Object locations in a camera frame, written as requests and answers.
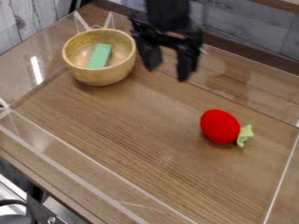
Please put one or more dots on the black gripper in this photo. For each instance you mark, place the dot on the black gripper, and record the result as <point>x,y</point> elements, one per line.
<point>165,25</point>

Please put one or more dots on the green rectangular stick block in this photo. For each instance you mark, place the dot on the green rectangular stick block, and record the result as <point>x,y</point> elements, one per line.
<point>101,56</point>

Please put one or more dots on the light wooden bowl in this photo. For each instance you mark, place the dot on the light wooden bowl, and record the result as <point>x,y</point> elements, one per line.
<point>78,49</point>

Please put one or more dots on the red plush strawberry toy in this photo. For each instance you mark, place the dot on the red plush strawberry toy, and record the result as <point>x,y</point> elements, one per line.
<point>222,129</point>

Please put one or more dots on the clear acrylic tray wall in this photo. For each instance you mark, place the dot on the clear acrylic tray wall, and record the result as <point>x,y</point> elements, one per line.
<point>118,151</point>

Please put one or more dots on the black metal bracket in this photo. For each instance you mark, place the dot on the black metal bracket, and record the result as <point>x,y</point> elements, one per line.
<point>41,213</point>

